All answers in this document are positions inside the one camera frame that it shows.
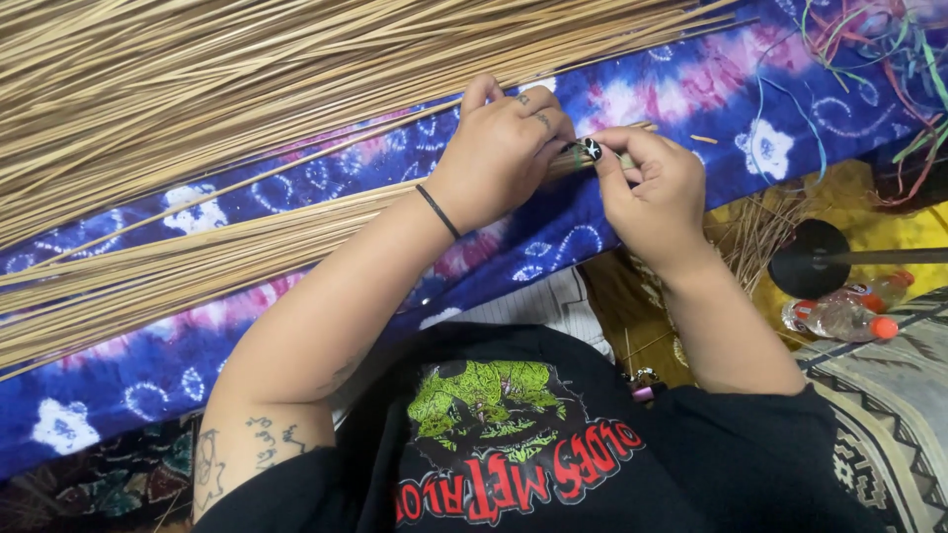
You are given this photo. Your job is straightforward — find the person's right hand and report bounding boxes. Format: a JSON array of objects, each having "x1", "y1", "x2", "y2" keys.
[{"x1": 584, "y1": 126, "x2": 710, "y2": 283}]

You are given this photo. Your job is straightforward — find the person's left hand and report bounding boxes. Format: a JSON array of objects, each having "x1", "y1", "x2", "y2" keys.
[{"x1": 426, "y1": 74, "x2": 578, "y2": 238}]

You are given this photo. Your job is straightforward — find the bundle of thin palm sticks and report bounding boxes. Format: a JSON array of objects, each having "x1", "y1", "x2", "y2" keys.
[{"x1": 0, "y1": 120, "x2": 658, "y2": 383}]

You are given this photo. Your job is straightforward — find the black wristband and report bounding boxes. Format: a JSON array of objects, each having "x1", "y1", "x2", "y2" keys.
[{"x1": 415, "y1": 184, "x2": 462, "y2": 241}]

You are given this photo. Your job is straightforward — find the scattered short stick scraps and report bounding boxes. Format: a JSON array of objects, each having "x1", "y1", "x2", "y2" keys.
[{"x1": 702, "y1": 191, "x2": 817, "y2": 299}]

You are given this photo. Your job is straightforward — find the blue purple tie-dye cloth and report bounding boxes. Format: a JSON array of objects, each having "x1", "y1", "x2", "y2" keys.
[{"x1": 0, "y1": 0, "x2": 948, "y2": 481}]

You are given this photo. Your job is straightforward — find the black round stand with pole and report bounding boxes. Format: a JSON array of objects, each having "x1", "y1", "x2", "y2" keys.
[{"x1": 767, "y1": 218, "x2": 948, "y2": 300}]

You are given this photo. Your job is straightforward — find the yellow patterned cloth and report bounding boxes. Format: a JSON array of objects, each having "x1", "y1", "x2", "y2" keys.
[{"x1": 585, "y1": 157, "x2": 948, "y2": 387}]

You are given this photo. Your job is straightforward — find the clear bottle with orange cap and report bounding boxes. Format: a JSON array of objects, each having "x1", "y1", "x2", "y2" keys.
[
  {"x1": 843, "y1": 269, "x2": 916, "y2": 313},
  {"x1": 781, "y1": 298, "x2": 900, "y2": 343}
]

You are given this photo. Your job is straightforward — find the black printed t-shirt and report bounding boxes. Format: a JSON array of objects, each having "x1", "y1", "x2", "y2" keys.
[{"x1": 191, "y1": 321, "x2": 884, "y2": 533}]

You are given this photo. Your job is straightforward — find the large heap of palm sticks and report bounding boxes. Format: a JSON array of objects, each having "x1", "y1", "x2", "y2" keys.
[{"x1": 0, "y1": 0, "x2": 760, "y2": 253}]

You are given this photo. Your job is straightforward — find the grey patterned woven rug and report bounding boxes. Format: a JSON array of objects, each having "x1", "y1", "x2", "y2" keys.
[{"x1": 792, "y1": 287, "x2": 948, "y2": 533}]

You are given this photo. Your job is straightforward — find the dark floral mat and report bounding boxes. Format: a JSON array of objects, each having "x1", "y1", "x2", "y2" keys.
[{"x1": 0, "y1": 411, "x2": 205, "y2": 533}]

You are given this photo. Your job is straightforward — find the pink keychain charm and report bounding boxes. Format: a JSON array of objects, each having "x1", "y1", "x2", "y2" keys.
[{"x1": 621, "y1": 366, "x2": 669, "y2": 405}]

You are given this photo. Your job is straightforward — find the tangle of coloured plastic strings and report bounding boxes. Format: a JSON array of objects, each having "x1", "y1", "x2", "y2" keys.
[{"x1": 755, "y1": 0, "x2": 948, "y2": 210}]

